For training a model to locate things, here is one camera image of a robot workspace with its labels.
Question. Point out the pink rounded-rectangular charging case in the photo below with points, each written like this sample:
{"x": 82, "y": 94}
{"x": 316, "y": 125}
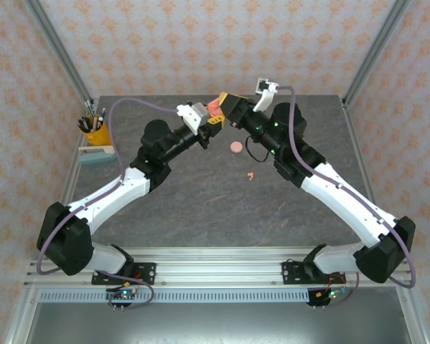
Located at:
{"x": 213, "y": 106}

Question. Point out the pink round charging case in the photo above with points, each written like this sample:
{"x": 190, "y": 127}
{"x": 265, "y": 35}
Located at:
{"x": 236, "y": 147}

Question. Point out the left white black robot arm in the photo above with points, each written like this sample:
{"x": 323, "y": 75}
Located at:
{"x": 104, "y": 200}

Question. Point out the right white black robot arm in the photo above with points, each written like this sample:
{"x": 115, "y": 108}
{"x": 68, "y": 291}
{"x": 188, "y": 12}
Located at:
{"x": 344, "y": 200}

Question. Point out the yellow pen holder cup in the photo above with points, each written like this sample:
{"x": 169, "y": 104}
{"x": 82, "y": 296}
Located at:
{"x": 100, "y": 136}

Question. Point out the blue pen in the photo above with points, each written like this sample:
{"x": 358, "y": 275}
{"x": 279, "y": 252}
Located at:
{"x": 102, "y": 114}

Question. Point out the teal and beige stapler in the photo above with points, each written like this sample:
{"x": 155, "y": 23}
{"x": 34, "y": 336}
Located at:
{"x": 96, "y": 158}

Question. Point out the white pen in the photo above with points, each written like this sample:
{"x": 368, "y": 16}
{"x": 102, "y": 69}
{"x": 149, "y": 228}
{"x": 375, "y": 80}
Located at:
{"x": 97, "y": 122}

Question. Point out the black pen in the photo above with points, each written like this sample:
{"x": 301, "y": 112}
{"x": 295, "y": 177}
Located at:
{"x": 83, "y": 124}

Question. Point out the silver pen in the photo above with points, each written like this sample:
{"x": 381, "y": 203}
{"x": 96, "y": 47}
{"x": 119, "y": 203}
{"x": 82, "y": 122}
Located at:
{"x": 89, "y": 106}

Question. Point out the small circuit board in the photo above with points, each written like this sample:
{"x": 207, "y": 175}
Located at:
{"x": 330, "y": 294}
{"x": 123, "y": 294}

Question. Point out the grey metal panel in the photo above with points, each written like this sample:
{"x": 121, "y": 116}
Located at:
{"x": 218, "y": 322}

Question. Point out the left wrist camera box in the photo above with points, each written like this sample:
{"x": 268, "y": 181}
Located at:
{"x": 193, "y": 114}

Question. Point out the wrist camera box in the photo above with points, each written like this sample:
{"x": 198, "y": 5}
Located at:
{"x": 193, "y": 114}
{"x": 267, "y": 86}

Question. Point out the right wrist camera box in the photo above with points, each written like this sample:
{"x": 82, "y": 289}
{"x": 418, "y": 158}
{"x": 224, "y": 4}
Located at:
{"x": 267, "y": 86}

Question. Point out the aluminium frame post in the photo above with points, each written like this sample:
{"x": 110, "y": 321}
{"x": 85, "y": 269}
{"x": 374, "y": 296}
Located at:
{"x": 62, "y": 53}
{"x": 375, "y": 53}

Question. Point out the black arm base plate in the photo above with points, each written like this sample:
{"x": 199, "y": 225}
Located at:
{"x": 147, "y": 270}
{"x": 292, "y": 272}

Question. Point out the aluminium mounting rail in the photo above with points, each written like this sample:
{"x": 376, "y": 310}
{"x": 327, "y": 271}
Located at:
{"x": 218, "y": 267}

